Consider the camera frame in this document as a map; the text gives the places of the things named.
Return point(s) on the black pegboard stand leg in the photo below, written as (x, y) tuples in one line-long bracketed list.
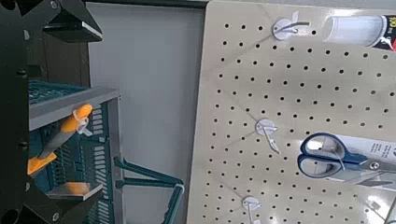
[(140, 2)]

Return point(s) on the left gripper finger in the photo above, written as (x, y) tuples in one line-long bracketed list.
[(73, 28), (67, 199)]

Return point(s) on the grey pegboard stand panel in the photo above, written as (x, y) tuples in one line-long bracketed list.
[(149, 93)]

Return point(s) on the beige perforated pegboard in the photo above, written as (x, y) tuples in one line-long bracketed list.
[(311, 93)]

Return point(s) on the white pegboard hook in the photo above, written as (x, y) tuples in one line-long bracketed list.
[(265, 127), (250, 203), (283, 28)]

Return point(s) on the red and white sealant tube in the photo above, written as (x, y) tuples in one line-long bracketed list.
[(355, 31)]

